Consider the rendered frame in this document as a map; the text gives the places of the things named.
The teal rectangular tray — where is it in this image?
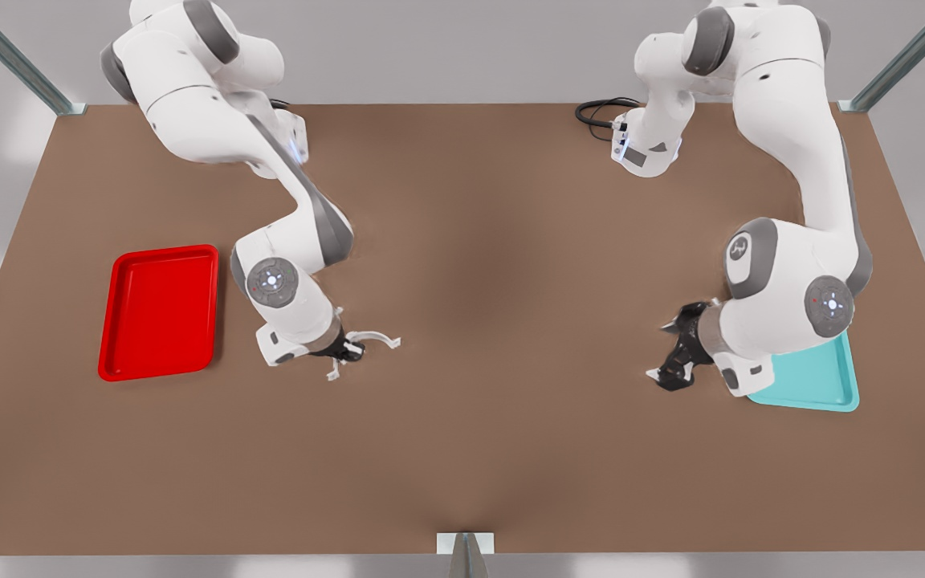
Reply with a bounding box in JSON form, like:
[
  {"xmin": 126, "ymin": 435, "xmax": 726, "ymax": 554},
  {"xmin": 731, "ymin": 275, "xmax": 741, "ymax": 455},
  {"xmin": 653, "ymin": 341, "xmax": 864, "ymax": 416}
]
[{"xmin": 746, "ymin": 332, "xmax": 862, "ymax": 413}]

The red rectangular tray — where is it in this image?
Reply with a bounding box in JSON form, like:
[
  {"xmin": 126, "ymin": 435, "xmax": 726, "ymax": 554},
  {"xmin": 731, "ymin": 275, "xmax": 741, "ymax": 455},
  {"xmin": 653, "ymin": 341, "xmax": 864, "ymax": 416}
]
[{"xmin": 97, "ymin": 244, "xmax": 221, "ymax": 383}]

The silver frame post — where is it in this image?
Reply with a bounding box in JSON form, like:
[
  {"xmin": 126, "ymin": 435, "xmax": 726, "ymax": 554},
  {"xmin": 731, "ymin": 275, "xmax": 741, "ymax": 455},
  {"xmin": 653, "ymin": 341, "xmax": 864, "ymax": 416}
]
[
  {"xmin": 837, "ymin": 0, "xmax": 925, "ymax": 114},
  {"xmin": 0, "ymin": 0, "xmax": 88, "ymax": 116},
  {"xmin": 436, "ymin": 531, "xmax": 496, "ymax": 578}
]

